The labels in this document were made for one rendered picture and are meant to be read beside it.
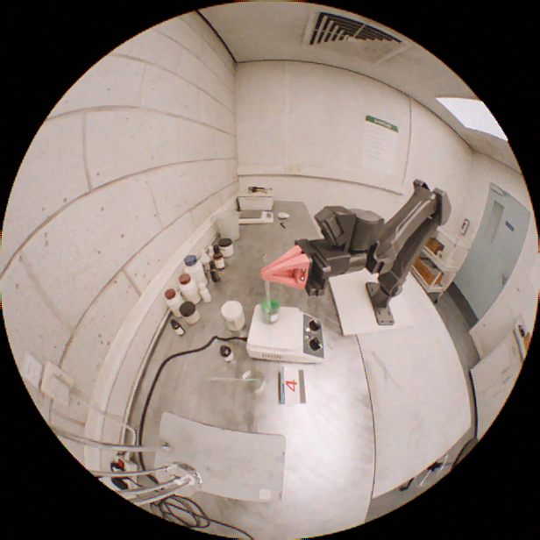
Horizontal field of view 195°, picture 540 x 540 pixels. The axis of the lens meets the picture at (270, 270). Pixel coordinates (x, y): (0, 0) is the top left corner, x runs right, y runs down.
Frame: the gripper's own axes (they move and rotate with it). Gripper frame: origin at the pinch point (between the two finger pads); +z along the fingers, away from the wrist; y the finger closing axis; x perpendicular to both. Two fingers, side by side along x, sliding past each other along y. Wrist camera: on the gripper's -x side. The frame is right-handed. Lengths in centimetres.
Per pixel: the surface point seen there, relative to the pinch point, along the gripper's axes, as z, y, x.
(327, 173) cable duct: -85, -124, -5
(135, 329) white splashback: 37.5, -1.6, 13.6
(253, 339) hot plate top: 4.7, 3.9, 15.8
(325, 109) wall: -84, -130, -71
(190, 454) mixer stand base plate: 24.7, 29.7, 23.0
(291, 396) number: -0.9, 17.6, 22.6
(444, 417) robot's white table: -43, 51, 27
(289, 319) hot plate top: -5.0, 0.3, 16.2
